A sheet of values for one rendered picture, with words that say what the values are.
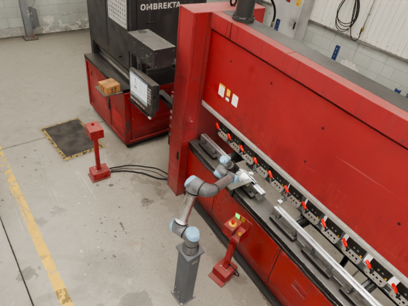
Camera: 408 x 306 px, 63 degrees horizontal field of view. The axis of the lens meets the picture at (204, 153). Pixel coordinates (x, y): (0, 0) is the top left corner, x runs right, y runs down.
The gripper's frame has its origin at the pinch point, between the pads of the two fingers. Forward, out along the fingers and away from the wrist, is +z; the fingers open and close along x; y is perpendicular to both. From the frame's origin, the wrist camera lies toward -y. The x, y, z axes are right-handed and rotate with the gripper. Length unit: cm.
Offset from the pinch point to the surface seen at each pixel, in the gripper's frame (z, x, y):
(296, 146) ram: -40, -42, 52
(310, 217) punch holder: -4, -78, 24
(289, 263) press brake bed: 28, -85, -16
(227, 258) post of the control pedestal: 45, -38, -63
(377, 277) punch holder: -2, -138, 28
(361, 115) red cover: -79, -77, 85
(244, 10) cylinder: -93, 57, 98
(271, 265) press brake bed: 45, -70, -32
